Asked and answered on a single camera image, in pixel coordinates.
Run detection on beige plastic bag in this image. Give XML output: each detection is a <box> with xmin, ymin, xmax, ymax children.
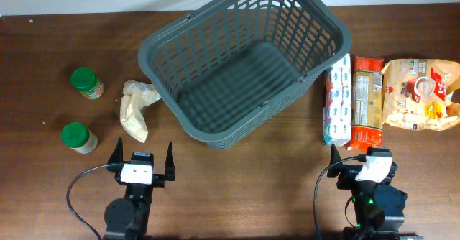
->
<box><xmin>119</xmin><ymin>80</ymin><xmax>161</xmax><ymax>143</ymax></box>

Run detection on grey plastic shopping basket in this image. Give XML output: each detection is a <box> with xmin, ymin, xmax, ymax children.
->
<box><xmin>138</xmin><ymin>0</ymin><xmax>351</xmax><ymax>149</ymax></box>

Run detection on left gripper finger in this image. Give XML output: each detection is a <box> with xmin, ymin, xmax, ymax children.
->
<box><xmin>165</xmin><ymin>142</ymin><xmax>175</xmax><ymax>175</ymax></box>
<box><xmin>107</xmin><ymin>137</ymin><xmax>123</xmax><ymax>165</ymax></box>

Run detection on green lid jar plain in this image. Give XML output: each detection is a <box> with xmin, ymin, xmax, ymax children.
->
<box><xmin>61</xmin><ymin>122</ymin><xmax>98</xmax><ymax>154</ymax></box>

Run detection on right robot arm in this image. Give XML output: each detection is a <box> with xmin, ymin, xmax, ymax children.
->
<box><xmin>327</xmin><ymin>145</ymin><xmax>408</xmax><ymax>239</ymax></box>

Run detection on green lid jar with label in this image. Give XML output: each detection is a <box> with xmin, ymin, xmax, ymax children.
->
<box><xmin>70</xmin><ymin>67</ymin><xmax>104</xmax><ymax>100</ymax></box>

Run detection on beige snack bag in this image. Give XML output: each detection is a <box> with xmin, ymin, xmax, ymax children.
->
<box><xmin>382</xmin><ymin>59</ymin><xmax>459</xmax><ymax>131</ymax></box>

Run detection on tissue multipack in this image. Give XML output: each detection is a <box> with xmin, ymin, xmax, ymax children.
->
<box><xmin>323</xmin><ymin>53</ymin><xmax>351</xmax><ymax>147</ymax></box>

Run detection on spaghetti pack orange ends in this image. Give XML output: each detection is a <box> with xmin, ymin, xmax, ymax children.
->
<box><xmin>346</xmin><ymin>56</ymin><xmax>385</xmax><ymax>152</ymax></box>

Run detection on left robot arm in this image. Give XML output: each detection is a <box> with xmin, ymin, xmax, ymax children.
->
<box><xmin>103</xmin><ymin>139</ymin><xmax>175</xmax><ymax>239</ymax></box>

